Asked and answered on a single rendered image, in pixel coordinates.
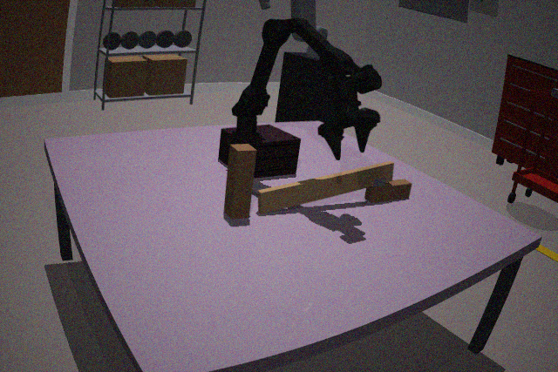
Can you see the long wooden rail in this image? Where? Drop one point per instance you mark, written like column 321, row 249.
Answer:
column 311, row 190

